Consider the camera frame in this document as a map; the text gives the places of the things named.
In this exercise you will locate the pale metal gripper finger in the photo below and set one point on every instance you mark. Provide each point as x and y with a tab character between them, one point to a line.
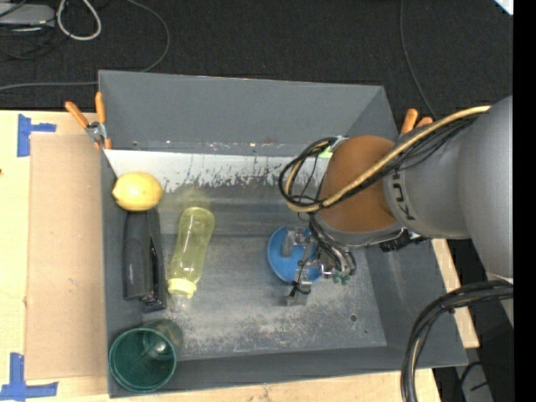
298	293
288	246

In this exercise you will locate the blue round plate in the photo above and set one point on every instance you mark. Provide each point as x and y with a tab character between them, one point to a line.
277	263

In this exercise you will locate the yellow lemon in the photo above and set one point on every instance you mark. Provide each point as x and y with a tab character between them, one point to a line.
137	192

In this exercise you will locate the black stapler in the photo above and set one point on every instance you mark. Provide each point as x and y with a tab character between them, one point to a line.
136	258

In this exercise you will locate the grey metal bin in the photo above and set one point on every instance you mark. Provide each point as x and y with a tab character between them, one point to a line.
251	316

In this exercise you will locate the dark green cup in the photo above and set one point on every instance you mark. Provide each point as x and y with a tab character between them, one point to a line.
140	364

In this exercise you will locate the brown cardboard board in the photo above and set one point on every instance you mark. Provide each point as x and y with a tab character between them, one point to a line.
63	258

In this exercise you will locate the clear yellow plastic bottle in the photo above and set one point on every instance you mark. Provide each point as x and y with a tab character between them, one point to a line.
190	249

